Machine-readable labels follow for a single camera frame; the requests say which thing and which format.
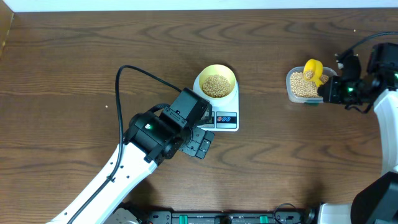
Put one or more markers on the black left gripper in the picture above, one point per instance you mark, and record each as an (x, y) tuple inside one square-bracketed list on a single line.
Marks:
[(201, 142)]

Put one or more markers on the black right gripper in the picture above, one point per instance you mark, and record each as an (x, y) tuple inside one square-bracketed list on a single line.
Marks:
[(331, 96)]

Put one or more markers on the yellow plastic measuring scoop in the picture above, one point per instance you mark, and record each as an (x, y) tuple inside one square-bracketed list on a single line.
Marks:
[(313, 70)]

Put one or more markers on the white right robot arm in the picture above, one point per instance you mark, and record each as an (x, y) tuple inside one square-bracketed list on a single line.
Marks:
[(377, 203)]

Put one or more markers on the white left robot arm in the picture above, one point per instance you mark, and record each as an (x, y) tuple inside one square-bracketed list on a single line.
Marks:
[(149, 140)]

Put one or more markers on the white digital kitchen scale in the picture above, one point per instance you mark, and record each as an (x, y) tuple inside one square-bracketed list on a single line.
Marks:
[(225, 111)]

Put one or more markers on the soybeans in yellow bowl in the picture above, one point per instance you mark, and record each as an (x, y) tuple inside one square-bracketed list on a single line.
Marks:
[(216, 86)]

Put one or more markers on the yellow plastic bowl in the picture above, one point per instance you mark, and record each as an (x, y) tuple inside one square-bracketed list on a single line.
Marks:
[(220, 70)]

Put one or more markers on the clear plastic container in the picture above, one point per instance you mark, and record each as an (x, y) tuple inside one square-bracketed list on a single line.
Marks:
[(295, 98)]

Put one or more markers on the soybeans pile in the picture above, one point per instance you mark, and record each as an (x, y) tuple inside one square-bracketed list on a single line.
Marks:
[(302, 87)]

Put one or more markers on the brown cardboard sheet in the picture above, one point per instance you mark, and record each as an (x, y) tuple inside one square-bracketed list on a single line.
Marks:
[(6, 19)]

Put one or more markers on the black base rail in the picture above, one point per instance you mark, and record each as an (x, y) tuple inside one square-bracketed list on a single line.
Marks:
[(128, 213)]

